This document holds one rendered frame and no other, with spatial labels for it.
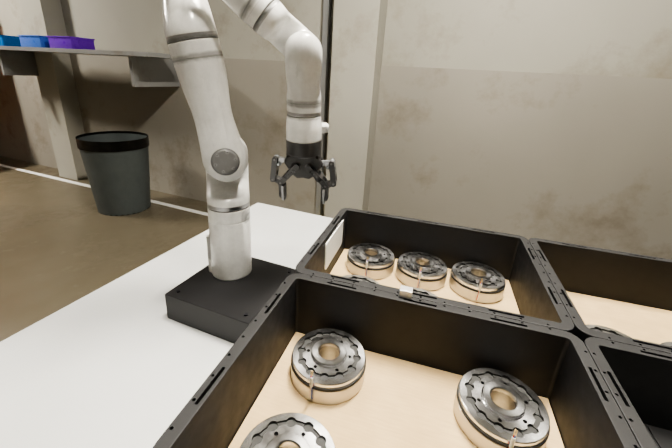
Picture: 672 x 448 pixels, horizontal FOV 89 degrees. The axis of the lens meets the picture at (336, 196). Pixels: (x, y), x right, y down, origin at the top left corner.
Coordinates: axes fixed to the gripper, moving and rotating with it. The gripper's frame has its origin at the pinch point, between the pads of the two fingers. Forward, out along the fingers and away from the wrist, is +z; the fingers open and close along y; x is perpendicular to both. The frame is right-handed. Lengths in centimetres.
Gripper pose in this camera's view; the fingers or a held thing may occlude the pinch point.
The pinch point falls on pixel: (303, 198)
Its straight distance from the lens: 78.5
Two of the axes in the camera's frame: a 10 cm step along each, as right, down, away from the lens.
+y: 9.9, 0.8, -0.8
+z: -0.4, 9.0, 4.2
